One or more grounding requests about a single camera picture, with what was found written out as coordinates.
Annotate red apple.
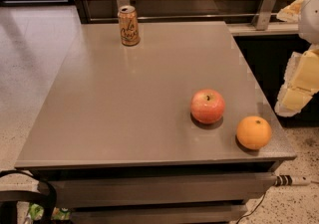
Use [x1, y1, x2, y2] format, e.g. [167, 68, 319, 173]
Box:
[190, 89, 225, 124]

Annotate right metal bracket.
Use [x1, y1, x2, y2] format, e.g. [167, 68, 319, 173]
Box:
[252, 0, 276, 31]

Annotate orange fruit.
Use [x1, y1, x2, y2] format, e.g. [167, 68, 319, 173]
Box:
[236, 116, 272, 150]

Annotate orange La Croix can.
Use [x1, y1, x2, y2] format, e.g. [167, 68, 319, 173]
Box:
[118, 5, 141, 46]

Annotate green snack packet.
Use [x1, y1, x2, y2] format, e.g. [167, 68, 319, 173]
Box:
[23, 202, 72, 224]

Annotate black white cable plug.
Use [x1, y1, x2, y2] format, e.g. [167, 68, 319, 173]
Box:
[274, 175, 311, 186]

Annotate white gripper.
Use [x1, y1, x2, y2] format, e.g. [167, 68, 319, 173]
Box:
[274, 0, 319, 117]

